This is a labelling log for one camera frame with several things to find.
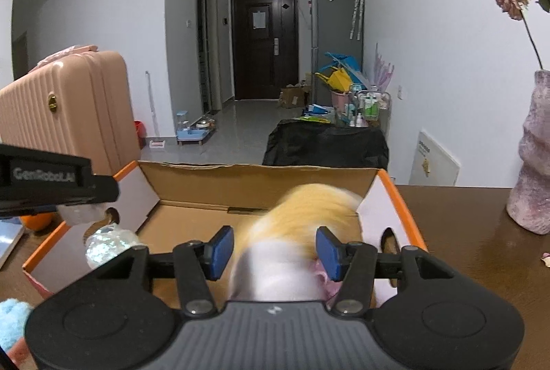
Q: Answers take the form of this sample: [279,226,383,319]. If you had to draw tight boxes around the trolley with bottles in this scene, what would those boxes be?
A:
[339,89,392,128]

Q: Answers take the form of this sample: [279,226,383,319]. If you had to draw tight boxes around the pink textured vase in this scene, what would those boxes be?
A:
[506,69,550,235]

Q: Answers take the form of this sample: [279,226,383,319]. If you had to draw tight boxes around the blue fluffy sock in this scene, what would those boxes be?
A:
[0,298,33,354]

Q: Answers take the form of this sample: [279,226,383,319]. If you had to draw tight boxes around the pink ribbed suitcase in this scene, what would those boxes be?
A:
[0,50,142,190]

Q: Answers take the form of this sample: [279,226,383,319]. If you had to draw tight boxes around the grey fridge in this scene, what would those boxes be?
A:
[310,0,365,106]

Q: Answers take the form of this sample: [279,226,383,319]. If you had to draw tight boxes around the pile of colourful packets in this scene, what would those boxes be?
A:
[303,104,336,124]

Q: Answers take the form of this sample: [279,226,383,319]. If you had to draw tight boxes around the white mop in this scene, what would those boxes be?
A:
[145,71,166,149]

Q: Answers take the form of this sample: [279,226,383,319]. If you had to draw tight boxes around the dark entrance door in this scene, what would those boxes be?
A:
[230,0,300,101]

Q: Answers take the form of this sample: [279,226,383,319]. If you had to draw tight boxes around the white yellow sheep plush toy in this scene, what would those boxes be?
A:
[230,183,379,304]

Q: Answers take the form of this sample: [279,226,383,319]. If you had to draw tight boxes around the pink cloth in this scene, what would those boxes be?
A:
[36,45,97,70]

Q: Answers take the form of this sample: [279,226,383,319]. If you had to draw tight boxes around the orange fruit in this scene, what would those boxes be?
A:
[19,212,56,231]

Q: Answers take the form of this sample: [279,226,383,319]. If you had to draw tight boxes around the brown cardboard carton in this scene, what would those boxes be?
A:
[279,84,312,109]

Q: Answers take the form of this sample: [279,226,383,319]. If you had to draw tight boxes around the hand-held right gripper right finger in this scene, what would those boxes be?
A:
[316,226,458,318]

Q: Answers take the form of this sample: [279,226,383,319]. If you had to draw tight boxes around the folded white umbrella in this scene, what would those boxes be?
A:
[350,0,366,41]

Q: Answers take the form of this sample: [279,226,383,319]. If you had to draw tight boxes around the blue tissue pack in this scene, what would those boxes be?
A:
[0,220,26,268]

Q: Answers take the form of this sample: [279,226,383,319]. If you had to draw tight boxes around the blue folded item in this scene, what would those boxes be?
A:
[324,51,366,89]

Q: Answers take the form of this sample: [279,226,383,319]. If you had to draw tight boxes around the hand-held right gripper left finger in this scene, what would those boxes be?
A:
[88,226,235,319]

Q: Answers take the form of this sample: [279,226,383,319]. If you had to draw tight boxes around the purple decorative feathers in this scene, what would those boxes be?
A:
[374,44,395,93]

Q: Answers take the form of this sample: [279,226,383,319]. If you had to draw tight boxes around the orange cardboard box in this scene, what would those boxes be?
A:
[22,160,428,308]

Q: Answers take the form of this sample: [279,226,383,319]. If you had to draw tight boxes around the clear plastic bag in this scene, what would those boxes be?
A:
[58,203,144,270]

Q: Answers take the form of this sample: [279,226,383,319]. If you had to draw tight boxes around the pink bucket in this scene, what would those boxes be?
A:
[331,90,351,115]

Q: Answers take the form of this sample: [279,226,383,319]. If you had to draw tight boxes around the side room door frame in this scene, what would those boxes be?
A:
[195,0,220,115]

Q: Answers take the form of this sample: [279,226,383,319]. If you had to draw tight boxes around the blue pet feeder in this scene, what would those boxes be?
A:
[175,111,216,146]

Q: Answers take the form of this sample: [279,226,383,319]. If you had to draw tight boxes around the white leaning board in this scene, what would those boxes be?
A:
[409,131,461,187]

